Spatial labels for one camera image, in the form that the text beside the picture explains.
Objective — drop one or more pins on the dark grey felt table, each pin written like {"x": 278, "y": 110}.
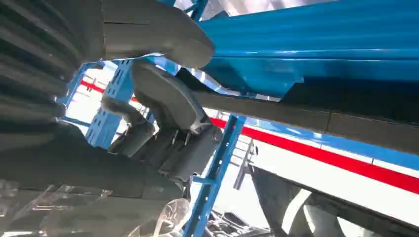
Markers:
{"x": 294, "y": 114}

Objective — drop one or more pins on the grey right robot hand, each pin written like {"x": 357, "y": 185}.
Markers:
{"x": 163, "y": 98}

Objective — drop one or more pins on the ribbed grey right arm sleeve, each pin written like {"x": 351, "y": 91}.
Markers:
{"x": 29, "y": 65}

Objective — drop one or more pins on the grey metal bracket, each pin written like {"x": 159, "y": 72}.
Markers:
{"x": 244, "y": 166}

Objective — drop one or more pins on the dark grey angled support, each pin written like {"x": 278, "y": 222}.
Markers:
{"x": 275, "y": 199}

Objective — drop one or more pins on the large blue metal conveyor frame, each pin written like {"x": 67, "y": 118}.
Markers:
{"x": 294, "y": 42}

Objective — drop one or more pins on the clear plastic film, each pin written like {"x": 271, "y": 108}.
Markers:
{"x": 173, "y": 212}

